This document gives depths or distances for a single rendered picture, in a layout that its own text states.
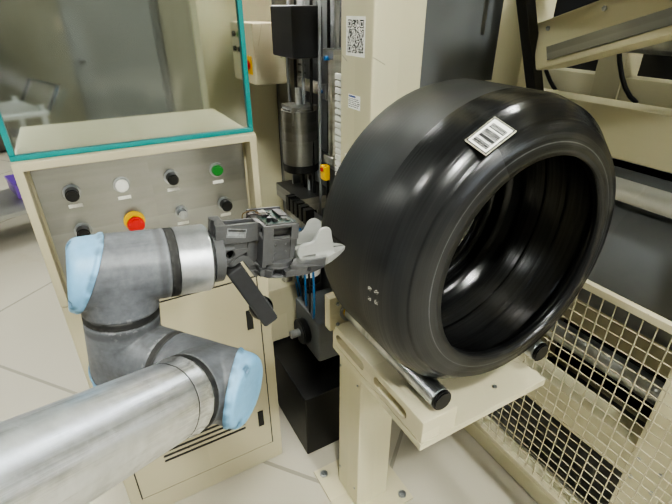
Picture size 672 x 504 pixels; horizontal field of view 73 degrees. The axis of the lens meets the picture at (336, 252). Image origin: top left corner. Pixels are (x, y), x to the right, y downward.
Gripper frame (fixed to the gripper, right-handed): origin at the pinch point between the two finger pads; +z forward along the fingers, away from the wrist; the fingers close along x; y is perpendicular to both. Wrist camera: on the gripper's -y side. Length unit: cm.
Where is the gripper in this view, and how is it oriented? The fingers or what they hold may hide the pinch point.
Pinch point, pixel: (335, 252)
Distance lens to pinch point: 71.5
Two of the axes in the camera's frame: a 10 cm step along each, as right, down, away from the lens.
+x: -4.9, -4.2, 7.7
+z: 8.7, -1.3, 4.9
